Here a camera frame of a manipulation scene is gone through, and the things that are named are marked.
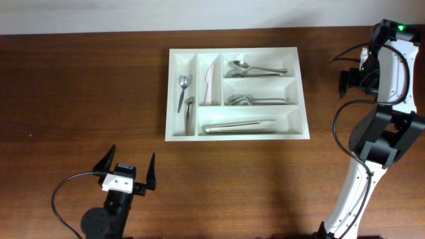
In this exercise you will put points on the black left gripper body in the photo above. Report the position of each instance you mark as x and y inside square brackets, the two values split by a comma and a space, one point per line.
[139, 188]

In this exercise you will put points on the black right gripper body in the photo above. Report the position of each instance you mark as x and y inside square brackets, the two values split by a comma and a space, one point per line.
[367, 76]

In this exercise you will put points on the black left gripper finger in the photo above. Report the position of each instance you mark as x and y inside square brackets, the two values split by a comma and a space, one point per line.
[104, 164]
[150, 176]

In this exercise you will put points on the metal tongs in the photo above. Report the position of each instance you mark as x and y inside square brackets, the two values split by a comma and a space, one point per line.
[260, 126]

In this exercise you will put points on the large metal spoon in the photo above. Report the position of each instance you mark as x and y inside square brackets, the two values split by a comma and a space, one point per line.
[241, 74]
[242, 65]

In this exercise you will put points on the small teaspoon dark handle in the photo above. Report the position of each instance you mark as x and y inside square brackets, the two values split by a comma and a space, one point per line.
[184, 84]

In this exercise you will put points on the pink plastic knife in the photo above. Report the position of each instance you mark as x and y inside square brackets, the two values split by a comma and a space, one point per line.
[209, 81]

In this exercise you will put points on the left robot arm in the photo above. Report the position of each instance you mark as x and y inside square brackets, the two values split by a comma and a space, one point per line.
[110, 220]

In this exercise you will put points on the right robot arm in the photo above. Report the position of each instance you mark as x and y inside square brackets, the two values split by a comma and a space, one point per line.
[382, 137]

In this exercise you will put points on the metal fork in tray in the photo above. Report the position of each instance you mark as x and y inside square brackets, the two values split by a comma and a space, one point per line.
[235, 97]
[247, 104]

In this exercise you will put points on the white plastic cutlery tray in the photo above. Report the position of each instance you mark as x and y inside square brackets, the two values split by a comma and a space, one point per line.
[290, 120]

